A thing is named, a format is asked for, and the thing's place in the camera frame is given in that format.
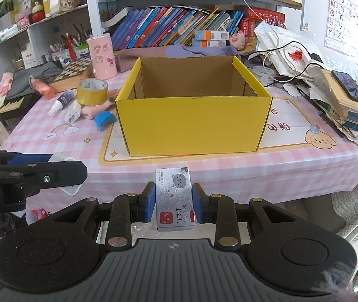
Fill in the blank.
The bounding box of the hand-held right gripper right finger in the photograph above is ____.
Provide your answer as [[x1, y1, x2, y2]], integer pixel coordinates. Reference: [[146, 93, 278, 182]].
[[191, 182, 296, 248]]

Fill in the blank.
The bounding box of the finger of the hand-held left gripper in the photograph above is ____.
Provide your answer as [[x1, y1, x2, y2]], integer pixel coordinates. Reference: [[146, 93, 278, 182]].
[[23, 160, 88, 196], [0, 150, 54, 167]]

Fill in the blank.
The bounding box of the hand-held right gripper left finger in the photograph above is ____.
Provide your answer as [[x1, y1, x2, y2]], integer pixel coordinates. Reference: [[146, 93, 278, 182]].
[[52, 181, 157, 248]]

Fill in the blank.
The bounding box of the small white plastic item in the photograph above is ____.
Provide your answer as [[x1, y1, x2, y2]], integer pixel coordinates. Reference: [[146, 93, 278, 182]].
[[48, 152, 85, 196]]

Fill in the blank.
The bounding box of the silver staple box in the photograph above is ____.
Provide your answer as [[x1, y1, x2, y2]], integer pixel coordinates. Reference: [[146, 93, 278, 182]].
[[155, 167, 196, 231]]

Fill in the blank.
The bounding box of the yellow cardboard box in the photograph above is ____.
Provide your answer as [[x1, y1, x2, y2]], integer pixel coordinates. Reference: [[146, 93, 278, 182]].
[[115, 55, 273, 157]]

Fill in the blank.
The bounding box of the red snack wrapper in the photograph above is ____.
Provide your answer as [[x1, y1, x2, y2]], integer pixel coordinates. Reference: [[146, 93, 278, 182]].
[[31, 208, 50, 222]]

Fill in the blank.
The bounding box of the small white printed packet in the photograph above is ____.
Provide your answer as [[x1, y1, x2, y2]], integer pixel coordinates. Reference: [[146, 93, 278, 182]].
[[64, 102, 82, 123]]

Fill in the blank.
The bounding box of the white purple glue bottle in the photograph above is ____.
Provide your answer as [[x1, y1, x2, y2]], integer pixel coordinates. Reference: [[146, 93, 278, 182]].
[[48, 89, 74, 116]]

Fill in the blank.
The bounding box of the orange pink bottle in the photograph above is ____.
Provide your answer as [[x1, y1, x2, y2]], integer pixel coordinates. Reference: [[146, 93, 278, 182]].
[[29, 78, 56, 99]]

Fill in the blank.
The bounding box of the pink glove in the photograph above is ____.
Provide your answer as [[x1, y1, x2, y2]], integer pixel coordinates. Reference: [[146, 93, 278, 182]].
[[0, 72, 15, 96]]

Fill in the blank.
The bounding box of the grey cloth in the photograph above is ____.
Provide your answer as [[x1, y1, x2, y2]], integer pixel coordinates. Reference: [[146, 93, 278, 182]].
[[7, 61, 64, 99]]

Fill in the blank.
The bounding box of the yellow tape roll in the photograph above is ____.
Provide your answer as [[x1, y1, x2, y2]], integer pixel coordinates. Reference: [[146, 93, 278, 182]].
[[76, 79, 108, 105]]

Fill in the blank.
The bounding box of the white red label box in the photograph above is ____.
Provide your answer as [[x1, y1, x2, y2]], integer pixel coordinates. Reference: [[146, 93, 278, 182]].
[[22, 49, 43, 70]]

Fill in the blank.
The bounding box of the wooden chess box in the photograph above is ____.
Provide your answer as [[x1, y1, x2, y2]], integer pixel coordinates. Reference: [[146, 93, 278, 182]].
[[49, 57, 93, 92]]

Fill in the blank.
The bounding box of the bunch of pens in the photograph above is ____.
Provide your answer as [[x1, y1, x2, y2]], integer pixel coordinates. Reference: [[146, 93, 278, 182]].
[[50, 31, 88, 58]]

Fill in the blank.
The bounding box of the pink printed cylinder holder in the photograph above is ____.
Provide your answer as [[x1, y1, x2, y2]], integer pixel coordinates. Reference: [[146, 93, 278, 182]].
[[87, 34, 118, 81]]

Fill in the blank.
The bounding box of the pink small box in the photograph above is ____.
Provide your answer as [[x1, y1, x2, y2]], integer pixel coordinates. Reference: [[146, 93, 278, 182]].
[[15, 11, 33, 26]]

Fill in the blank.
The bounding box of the clear tape roll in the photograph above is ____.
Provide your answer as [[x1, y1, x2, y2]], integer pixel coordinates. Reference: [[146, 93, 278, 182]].
[[254, 66, 280, 85]]

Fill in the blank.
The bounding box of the red round doll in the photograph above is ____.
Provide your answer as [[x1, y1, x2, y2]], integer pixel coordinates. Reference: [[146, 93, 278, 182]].
[[29, 2, 46, 24]]

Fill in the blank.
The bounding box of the mauve lavender garment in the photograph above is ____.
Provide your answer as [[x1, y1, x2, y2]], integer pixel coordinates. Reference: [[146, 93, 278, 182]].
[[116, 45, 255, 71]]

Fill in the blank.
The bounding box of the orange white small box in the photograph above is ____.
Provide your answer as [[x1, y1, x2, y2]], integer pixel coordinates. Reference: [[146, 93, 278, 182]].
[[194, 30, 230, 41], [192, 39, 230, 48]]

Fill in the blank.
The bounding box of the white wooden shelf unit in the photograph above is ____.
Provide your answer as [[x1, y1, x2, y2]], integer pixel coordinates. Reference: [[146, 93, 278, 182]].
[[0, 0, 305, 70]]

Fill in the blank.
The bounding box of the thick black cover book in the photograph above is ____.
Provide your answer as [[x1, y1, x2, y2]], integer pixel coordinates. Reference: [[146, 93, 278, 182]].
[[100, 6, 132, 29]]

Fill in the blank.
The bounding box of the pink pig plush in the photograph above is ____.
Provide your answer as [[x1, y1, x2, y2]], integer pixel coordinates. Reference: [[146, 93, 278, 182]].
[[228, 31, 247, 51]]

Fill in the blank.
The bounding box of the stack of worn books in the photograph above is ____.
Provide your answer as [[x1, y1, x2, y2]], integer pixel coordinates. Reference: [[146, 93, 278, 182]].
[[311, 67, 358, 150]]

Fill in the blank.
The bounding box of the row of colourful books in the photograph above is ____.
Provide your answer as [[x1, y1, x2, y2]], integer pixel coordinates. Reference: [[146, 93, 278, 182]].
[[111, 6, 245, 49]]

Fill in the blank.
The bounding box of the black smartphone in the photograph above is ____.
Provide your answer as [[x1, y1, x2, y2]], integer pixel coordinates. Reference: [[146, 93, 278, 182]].
[[331, 70, 358, 104]]

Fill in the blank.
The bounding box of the black charger cable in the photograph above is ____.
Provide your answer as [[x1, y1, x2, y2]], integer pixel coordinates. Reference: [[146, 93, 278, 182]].
[[264, 46, 324, 87]]

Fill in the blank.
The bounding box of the white charging cable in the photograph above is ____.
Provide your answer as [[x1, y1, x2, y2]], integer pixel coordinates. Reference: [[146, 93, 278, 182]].
[[225, 0, 281, 58]]

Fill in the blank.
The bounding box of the alphabet wall poster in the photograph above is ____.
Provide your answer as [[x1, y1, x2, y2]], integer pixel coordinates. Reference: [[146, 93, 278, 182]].
[[324, 0, 358, 54]]

